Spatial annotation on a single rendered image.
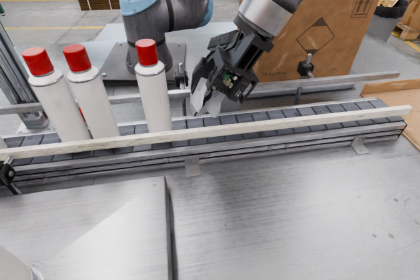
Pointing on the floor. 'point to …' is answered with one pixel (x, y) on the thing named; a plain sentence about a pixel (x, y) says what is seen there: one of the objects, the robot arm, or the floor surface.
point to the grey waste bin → (382, 27)
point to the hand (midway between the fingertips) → (196, 109)
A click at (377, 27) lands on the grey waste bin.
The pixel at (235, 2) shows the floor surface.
